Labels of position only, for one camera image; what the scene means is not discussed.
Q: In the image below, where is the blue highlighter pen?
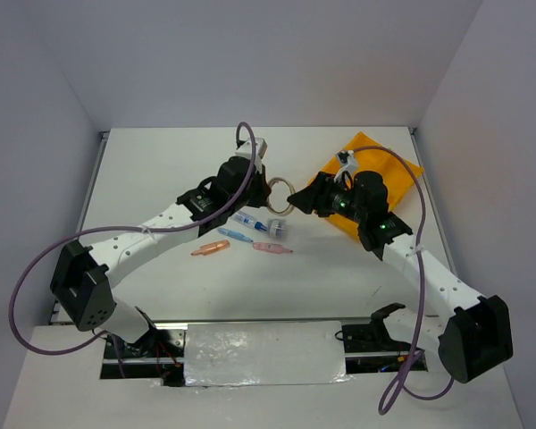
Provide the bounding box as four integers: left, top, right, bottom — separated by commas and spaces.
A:
217, 228, 254, 243

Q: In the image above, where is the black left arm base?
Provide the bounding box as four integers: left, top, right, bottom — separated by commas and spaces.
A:
99, 328, 187, 387

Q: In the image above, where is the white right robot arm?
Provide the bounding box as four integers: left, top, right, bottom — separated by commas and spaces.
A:
287, 171, 514, 383

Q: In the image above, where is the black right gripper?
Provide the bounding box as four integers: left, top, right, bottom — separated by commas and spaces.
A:
287, 171, 366, 224

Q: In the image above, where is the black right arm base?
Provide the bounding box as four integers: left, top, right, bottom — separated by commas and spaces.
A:
334, 303, 410, 375

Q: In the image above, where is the silver foil sheet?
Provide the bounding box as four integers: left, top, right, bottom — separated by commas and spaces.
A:
184, 321, 349, 387

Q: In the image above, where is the yellow compartment bin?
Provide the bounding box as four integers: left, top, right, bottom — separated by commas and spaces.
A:
321, 131, 424, 240

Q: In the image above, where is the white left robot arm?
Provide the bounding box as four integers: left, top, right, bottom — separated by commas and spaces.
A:
50, 156, 271, 357

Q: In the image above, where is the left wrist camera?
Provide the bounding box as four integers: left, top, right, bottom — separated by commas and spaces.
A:
235, 138, 267, 160

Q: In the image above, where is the pink highlighter pen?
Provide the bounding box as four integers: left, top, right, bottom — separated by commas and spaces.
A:
253, 242, 293, 255

